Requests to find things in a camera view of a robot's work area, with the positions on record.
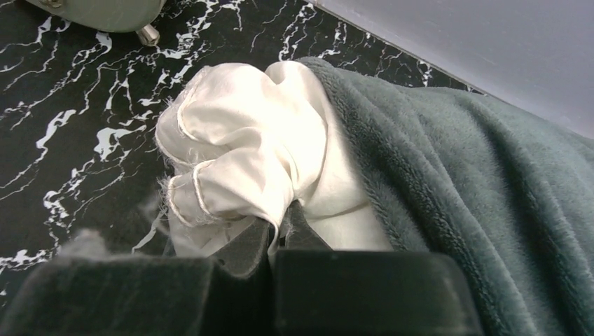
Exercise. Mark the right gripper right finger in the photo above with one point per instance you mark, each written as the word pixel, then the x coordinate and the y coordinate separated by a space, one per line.
pixel 319 291

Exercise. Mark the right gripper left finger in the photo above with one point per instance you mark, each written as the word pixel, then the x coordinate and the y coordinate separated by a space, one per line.
pixel 98 293

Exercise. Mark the white pillow insert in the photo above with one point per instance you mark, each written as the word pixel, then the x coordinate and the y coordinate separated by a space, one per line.
pixel 244 144

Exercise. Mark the zebra and grey pillowcase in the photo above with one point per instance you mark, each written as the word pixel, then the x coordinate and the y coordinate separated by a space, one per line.
pixel 505 193

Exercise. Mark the cream and orange cylindrical container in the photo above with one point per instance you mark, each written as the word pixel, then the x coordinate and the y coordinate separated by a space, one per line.
pixel 111 16

